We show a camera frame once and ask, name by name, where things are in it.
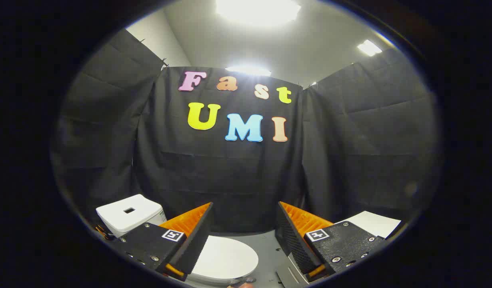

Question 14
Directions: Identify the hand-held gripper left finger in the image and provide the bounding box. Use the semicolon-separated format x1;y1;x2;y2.
108;202;214;282

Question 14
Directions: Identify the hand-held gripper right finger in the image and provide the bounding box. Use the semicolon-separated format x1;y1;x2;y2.
275;201;386;280

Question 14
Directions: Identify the white toilet lid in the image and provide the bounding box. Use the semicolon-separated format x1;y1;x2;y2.
188;236;259;281

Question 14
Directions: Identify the white toilet tank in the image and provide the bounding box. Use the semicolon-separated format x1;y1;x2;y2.
96;194;167;238

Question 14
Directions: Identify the black backdrop cloth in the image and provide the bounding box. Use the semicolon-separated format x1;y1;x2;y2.
50;29;442;234

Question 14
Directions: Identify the grey cabinet with white top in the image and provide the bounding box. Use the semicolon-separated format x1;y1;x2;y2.
276;211;402;287

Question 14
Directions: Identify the large ceiling light panel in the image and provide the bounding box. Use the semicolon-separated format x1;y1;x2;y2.
216;0;301;25

